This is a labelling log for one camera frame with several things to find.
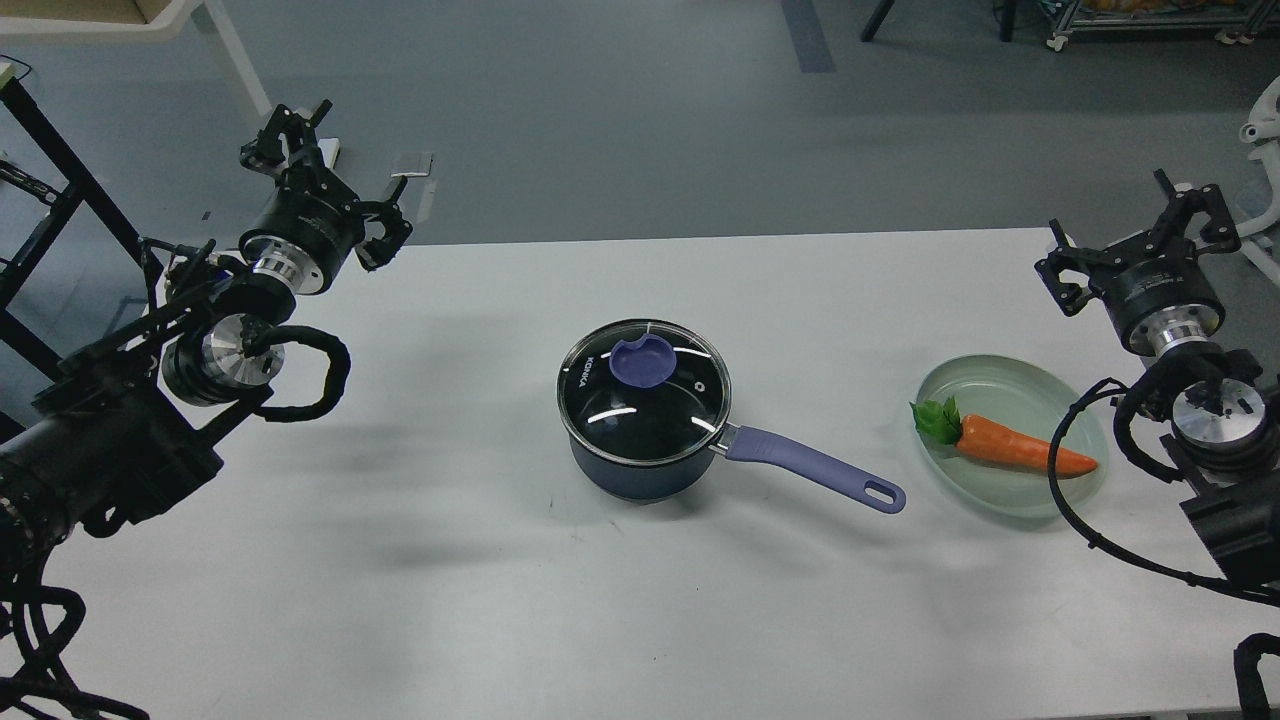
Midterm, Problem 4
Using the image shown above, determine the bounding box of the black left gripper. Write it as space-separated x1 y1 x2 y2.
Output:
239 99 413 296

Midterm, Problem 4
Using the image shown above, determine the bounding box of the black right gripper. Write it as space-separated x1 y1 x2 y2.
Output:
1034 168 1242 357

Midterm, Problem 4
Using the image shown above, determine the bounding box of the glass pot lid purple knob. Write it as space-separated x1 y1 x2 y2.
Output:
557 319 733 465

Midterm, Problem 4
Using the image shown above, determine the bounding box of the blue saucepan with purple handle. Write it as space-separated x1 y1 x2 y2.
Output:
556 318 906 514

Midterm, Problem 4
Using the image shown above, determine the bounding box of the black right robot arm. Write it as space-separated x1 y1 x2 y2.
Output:
1036 170 1279 607

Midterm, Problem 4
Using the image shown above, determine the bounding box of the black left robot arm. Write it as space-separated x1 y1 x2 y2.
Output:
1 100 413 719

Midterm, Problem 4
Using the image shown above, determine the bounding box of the white office chair base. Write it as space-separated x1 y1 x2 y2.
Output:
1236 78 1279 286

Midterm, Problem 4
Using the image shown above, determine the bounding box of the pale green oval plate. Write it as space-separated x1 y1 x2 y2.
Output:
908 354 1078 521

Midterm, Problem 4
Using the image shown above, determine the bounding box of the black metal stand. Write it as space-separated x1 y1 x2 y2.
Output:
1 60 163 439

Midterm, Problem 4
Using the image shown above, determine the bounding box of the metal wheeled cart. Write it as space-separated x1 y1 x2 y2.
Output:
1036 1 1277 53

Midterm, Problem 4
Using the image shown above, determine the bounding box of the orange toy carrot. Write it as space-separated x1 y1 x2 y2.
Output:
909 397 1100 477

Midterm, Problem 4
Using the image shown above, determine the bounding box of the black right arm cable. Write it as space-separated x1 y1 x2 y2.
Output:
1046 377 1280 609

